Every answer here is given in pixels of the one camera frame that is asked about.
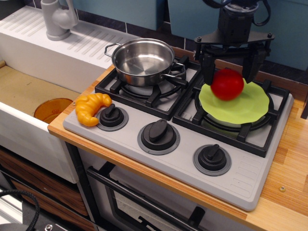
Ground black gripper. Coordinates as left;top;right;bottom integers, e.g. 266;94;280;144
194;9;275;86

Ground red plastic apple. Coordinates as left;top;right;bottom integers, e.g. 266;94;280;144
210;69;244;101

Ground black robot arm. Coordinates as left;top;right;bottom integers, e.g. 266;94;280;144
194;0;274;85

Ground light green plate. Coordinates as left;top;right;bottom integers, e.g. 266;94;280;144
199;81;270;125

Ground stainless steel pot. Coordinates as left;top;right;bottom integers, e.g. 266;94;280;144
104;38;186;87

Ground black right stove knob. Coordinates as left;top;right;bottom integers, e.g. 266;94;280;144
193;144;231;177

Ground black stove knob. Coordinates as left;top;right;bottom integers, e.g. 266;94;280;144
96;103;129;132
137;119;180;155
193;144;231;177

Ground grey toy stove top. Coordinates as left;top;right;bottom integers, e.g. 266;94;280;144
63;93;294;211

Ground black middle stove knob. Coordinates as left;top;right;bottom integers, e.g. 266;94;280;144
137;119;180;155

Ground black left stove knob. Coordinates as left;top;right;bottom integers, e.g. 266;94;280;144
96;103;129;132

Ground black left burner grate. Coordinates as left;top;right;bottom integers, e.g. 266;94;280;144
95;56;201;120

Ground black burner grate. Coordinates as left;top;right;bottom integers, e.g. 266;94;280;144
173;71;291;157
95;56;201;120

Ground black right burner grate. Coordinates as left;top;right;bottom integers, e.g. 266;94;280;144
173;71;291;157

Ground yellow plastic croissant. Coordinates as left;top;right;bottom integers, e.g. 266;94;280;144
75;93;112;127

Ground grey toy faucet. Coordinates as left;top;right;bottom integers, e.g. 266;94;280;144
41;0;78;41

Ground toy oven door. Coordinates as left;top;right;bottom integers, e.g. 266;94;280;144
88;162;245;231

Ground orange sink drain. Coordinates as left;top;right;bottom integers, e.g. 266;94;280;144
34;98;73;124

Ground white toy sink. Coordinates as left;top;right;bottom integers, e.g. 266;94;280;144
0;6;133;183

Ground wooden drawer fronts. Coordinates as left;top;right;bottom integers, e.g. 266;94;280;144
0;148;97;231

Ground black oven door handle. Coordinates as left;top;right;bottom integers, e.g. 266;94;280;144
87;165;205;231

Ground black braided cable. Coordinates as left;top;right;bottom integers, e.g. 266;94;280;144
0;189;40;231

